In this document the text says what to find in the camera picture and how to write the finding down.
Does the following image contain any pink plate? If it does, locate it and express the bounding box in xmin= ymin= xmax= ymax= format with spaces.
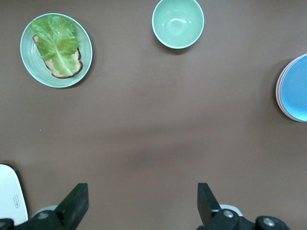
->
xmin=277 ymin=53 xmax=307 ymax=120

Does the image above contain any green bowl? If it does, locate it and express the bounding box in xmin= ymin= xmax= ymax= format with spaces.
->
xmin=151 ymin=0 xmax=205 ymax=49

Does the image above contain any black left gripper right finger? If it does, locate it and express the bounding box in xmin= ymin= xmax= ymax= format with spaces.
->
xmin=196 ymin=183 xmax=291 ymax=230

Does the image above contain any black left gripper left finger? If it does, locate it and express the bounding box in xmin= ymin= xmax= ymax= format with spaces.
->
xmin=0 ymin=183 xmax=90 ymax=230

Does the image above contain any green lettuce leaf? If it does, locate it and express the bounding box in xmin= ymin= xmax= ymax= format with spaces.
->
xmin=30 ymin=15 xmax=79 ymax=77

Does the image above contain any blue plate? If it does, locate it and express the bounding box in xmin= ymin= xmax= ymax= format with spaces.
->
xmin=279 ymin=54 xmax=307 ymax=123

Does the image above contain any beige plate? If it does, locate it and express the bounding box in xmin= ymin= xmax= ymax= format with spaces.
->
xmin=275 ymin=71 xmax=288 ymax=115

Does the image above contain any green plate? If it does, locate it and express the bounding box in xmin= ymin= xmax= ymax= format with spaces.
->
xmin=20 ymin=13 xmax=93 ymax=89

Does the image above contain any brown table cloth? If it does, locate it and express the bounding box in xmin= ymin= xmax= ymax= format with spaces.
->
xmin=0 ymin=0 xmax=307 ymax=230

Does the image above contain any slice of brown bread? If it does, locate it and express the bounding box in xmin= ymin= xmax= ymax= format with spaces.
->
xmin=32 ymin=34 xmax=84 ymax=79

